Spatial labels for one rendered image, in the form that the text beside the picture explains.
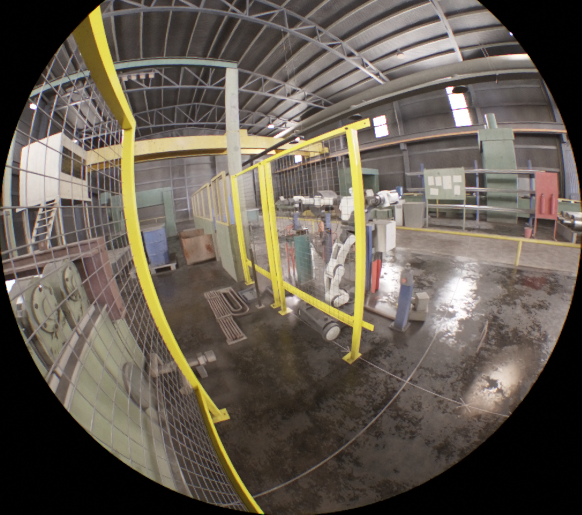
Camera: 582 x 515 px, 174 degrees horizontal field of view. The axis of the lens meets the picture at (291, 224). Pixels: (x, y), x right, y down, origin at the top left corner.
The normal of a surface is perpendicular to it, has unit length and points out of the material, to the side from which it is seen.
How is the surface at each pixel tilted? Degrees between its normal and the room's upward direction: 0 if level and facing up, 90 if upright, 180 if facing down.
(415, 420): 0
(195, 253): 90
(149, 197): 90
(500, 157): 90
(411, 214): 94
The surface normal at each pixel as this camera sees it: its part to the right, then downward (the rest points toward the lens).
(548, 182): -0.82, 0.16
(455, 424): -0.10, -0.98
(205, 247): 0.61, 0.06
